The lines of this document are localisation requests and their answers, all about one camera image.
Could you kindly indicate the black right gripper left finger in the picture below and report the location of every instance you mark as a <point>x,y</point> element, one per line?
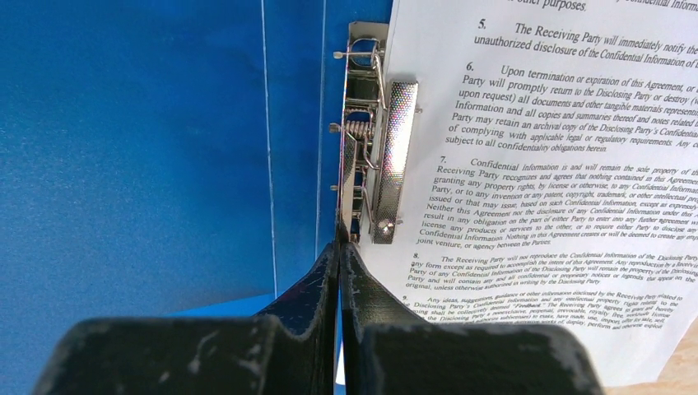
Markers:
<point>286,348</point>

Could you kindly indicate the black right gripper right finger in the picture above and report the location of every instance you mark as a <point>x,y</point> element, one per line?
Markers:
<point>388,349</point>

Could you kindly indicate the blue plastic folder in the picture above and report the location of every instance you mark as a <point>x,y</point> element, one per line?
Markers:
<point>162,158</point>

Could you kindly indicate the metal folder clip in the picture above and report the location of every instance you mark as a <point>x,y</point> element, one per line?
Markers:
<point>376,127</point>

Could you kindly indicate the white printed paper files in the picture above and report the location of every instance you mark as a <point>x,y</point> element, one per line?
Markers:
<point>551,173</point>

